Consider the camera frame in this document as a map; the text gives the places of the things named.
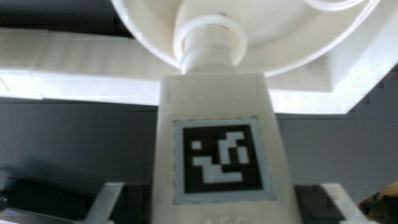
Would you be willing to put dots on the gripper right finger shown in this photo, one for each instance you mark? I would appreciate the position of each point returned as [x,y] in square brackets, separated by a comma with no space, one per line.
[346,207]

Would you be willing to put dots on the white L-shaped obstacle frame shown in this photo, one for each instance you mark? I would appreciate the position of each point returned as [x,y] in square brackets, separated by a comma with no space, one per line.
[98,68]

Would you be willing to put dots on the white stool leg with tag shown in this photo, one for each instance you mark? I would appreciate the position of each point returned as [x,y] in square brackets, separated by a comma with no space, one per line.
[220,181]

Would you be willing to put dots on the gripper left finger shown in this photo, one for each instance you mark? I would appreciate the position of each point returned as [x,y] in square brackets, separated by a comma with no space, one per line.
[99,212]

